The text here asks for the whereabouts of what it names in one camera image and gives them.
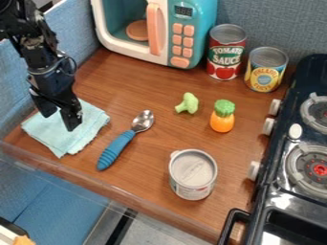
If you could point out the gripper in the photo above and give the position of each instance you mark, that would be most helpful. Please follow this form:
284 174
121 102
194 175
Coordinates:
52 79

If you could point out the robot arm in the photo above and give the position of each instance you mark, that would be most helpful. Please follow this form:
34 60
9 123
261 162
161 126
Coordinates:
26 30

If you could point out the blue cloth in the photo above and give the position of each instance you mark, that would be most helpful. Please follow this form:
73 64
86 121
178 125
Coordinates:
81 132

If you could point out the toy microwave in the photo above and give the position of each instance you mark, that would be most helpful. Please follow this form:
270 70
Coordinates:
158 28

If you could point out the green toy broccoli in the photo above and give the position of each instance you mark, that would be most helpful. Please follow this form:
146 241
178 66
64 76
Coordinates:
188 103

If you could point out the silver can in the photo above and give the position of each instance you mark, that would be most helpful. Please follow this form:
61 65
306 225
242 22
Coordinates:
193 174

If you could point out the orange toy pineapple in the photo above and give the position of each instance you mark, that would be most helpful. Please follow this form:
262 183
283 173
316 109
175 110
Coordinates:
222 117

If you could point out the red tomato sauce can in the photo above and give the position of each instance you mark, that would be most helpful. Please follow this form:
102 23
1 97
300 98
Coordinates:
226 52

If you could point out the yellow corn can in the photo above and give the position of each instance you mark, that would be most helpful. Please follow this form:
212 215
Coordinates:
265 70

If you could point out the toy stove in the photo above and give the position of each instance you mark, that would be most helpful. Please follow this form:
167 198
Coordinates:
294 153

